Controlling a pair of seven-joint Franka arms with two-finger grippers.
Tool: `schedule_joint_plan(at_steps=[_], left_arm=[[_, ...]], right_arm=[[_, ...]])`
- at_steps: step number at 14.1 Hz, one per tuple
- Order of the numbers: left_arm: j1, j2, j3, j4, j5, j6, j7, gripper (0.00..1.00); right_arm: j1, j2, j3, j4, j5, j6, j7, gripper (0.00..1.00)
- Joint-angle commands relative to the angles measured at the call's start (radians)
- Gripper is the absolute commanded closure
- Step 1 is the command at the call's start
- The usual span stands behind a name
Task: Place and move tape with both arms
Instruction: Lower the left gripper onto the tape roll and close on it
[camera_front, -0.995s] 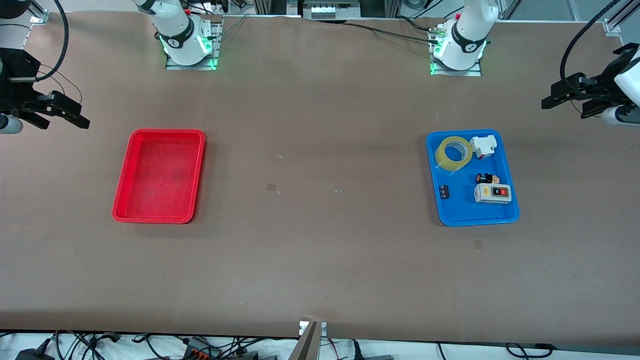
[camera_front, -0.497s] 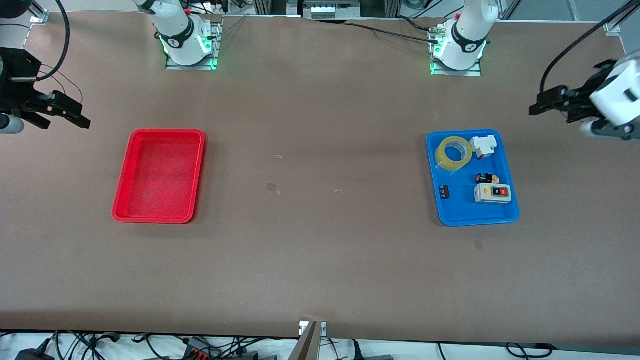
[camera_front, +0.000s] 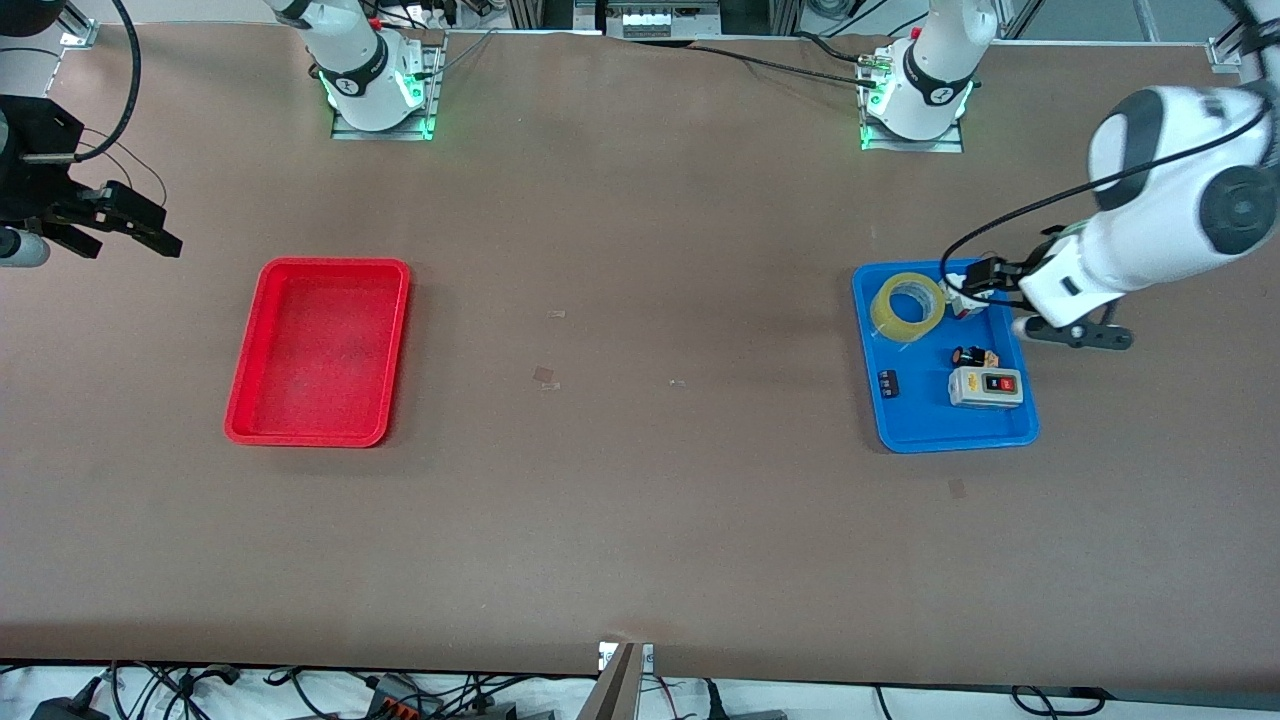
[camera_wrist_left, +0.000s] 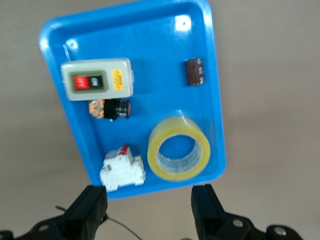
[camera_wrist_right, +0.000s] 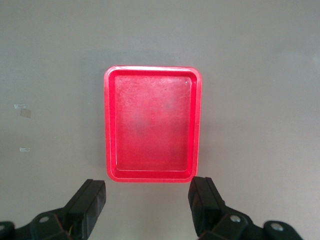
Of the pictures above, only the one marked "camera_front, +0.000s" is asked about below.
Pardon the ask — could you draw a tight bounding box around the yellow transparent tape roll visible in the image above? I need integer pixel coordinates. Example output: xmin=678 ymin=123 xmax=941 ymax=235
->
xmin=868 ymin=270 xmax=947 ymax=344

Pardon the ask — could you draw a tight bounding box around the white circuit breaker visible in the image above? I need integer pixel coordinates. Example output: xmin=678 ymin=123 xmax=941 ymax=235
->
xmin=945 ymin=275 xmax=993 ymax=321

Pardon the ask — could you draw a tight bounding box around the blue plastic tray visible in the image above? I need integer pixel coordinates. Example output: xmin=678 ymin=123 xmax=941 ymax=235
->
xmin=851 ymin=259 xmax=1041 ymax=455

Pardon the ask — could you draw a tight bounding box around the red plastic tray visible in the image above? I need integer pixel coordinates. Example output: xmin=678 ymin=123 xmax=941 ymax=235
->
xmin=224 ymin=257 xmax=412 ymax=449

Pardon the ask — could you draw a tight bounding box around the black power adapter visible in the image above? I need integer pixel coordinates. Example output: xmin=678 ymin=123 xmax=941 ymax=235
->
xmin=30 ymin=678 xmax=111 ymax=720

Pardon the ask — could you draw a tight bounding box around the black floor plug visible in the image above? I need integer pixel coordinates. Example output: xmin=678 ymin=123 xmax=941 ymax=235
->
xmin=700 ymin=680 xmax=791 ymax=720

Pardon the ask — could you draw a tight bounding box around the orange black connector block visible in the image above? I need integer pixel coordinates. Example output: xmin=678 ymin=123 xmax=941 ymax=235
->
xmin=365 ymin=675 xmax=446 ymax=720

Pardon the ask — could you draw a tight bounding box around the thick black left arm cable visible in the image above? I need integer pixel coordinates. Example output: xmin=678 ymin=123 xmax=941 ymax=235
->
xmin=940 ymin=95 xmax=1280 ymax=301

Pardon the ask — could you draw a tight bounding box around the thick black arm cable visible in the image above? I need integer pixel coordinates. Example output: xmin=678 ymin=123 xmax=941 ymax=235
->
xmin=940 ymin=95 xmax=1280 ymax=301
xmin=70 ymin=0 xmax=143 ymax=163

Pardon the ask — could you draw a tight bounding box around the grey on off switch box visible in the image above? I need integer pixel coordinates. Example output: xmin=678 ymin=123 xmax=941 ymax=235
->
xmin=947 ymin=366 xmax=1025 ymax=409

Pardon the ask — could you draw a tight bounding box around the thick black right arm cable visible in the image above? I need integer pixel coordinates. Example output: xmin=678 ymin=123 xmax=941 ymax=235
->
xmin=70 ymin=0 xmax=143 ymax=163

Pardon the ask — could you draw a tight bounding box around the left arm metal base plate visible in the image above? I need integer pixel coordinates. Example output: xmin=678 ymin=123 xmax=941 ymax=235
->
xmin=860 ymin=60 xmax=966 ymax=153

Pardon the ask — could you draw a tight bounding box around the black base power cable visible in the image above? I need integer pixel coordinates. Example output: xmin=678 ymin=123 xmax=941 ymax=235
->
xmin=690 ymin=32 xmax=886 ymax=86

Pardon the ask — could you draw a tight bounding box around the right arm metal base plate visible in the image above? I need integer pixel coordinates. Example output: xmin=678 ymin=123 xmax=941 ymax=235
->
xmin=330 ymin=35 xmax=447 ymax=142

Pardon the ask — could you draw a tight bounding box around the black looped floor cable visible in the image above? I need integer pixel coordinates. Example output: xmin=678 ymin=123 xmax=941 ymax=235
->
xmin=1010 ymin=684 xmax=1107 ymax=717

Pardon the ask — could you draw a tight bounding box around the aluminium frame with white strip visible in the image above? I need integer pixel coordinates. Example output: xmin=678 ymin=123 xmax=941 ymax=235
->
xmin=505 ymin=0 xmax=801 ymax=41

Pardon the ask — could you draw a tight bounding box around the aluminium profile post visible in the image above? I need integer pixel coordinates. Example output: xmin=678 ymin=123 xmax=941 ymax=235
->
xmin=575 ymin=640 xmax=653 ymax=720

